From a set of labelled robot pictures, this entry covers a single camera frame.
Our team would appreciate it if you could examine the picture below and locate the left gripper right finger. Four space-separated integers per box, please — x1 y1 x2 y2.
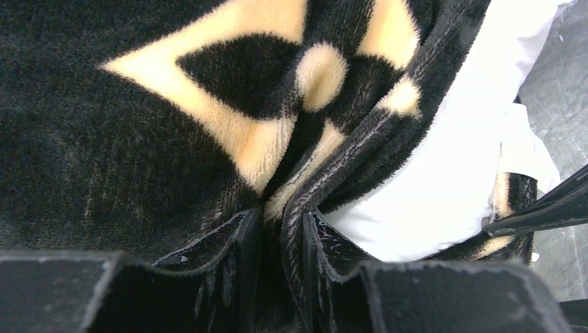
303 212 572 332

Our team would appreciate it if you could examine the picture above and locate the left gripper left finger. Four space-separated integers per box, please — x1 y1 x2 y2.
1 208 261 332

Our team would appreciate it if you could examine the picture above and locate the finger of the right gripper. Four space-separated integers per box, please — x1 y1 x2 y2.
483 166 587 237

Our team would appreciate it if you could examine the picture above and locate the white pillow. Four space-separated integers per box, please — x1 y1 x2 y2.
325 1 570 262

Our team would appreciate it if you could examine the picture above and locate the black pillowcase with beige flowers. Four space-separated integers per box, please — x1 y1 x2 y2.
0 0 541 333

